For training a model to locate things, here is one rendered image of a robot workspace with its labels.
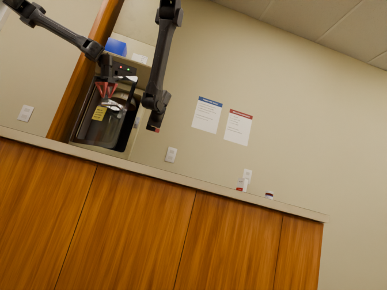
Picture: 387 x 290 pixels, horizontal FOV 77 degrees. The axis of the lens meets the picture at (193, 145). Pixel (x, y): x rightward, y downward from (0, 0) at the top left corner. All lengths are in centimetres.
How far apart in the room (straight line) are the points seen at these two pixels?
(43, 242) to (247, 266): 86
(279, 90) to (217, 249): 159
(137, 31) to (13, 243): 128
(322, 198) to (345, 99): 100
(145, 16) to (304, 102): 153
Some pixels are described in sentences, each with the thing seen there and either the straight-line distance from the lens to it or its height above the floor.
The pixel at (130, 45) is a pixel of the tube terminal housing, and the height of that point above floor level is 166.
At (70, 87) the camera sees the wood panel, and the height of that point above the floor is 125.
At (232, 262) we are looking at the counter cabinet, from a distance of 122.
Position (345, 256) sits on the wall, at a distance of 251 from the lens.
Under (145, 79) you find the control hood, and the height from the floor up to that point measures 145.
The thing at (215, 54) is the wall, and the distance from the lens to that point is 226.
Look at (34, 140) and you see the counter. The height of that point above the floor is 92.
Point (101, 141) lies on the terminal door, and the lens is 128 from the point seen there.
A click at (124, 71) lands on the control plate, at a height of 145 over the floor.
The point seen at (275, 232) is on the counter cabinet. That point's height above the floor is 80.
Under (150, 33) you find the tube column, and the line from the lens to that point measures 171.
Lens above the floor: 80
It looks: 15 degrees up
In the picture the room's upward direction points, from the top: 14 degrees clockwise
